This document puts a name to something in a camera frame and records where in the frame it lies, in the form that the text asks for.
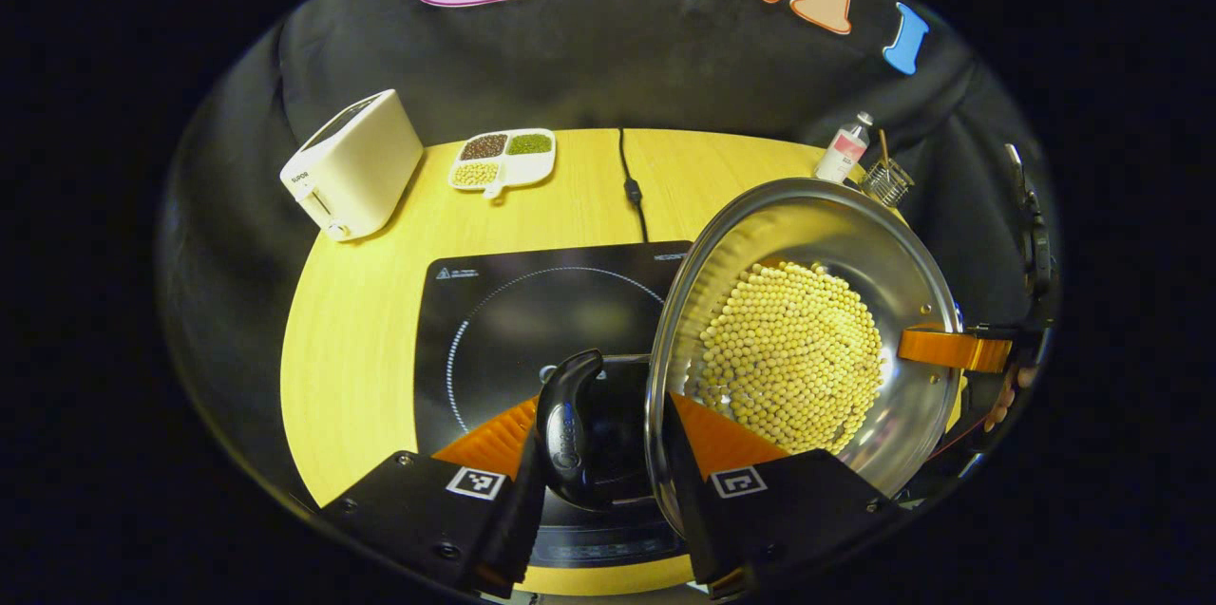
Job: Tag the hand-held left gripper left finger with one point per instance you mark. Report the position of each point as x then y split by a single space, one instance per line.
522 529

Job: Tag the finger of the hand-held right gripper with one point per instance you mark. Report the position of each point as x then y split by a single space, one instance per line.
950 349

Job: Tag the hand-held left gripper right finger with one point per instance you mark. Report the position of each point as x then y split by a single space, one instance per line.
701 529

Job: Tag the stainless steel pot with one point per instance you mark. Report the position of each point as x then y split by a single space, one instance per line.
855 235

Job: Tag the black induction cooktop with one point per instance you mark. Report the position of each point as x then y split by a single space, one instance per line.
494 320

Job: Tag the pile of yellow soybeans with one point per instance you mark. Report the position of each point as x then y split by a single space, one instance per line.
793 358

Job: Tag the wooden stick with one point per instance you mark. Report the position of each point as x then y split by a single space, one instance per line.
884 149

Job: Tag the small clear bottle pink label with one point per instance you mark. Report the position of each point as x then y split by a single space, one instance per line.
842 154

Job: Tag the white divided dish with beans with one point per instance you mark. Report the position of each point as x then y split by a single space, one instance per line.
503 159

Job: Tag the white toaster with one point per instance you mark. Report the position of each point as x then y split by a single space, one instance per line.
356 163

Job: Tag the black backdrop cloth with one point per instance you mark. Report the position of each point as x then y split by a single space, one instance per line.
617 54

